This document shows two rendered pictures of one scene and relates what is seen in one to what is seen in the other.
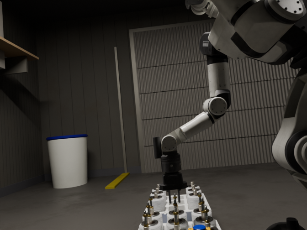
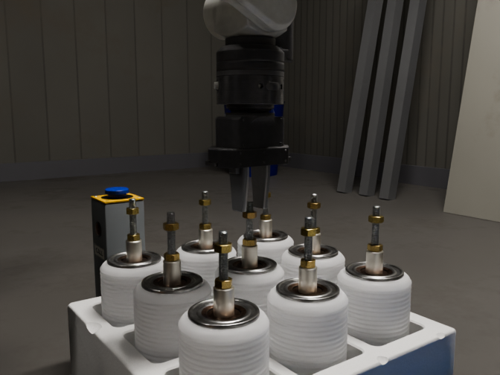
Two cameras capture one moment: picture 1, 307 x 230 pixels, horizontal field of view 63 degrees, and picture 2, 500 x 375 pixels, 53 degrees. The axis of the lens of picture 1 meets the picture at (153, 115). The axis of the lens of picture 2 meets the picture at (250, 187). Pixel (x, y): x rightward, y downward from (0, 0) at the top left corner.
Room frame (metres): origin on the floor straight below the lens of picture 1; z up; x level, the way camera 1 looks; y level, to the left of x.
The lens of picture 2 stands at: (1.63, -0.48, 0.46)
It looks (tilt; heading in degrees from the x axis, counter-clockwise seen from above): 9 degrees down; 140
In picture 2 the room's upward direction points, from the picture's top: straight up
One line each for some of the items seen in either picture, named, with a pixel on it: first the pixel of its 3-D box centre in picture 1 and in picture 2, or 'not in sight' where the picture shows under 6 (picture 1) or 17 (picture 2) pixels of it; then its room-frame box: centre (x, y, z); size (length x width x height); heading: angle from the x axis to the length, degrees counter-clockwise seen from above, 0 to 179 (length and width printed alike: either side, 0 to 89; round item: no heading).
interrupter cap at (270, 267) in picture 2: (177, 221); (249, 265); (1.11, -0.06, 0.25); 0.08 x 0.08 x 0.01
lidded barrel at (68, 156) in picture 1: (69, 159); not in sight; (3.82, 1.34, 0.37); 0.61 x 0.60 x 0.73; 176
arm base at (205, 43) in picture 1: (221, 44); not in sight; (1.08, -0.33, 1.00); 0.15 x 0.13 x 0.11; 109
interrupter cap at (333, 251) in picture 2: (149, 223); (312, 251); (1.12, 0.06, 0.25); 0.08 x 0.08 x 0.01
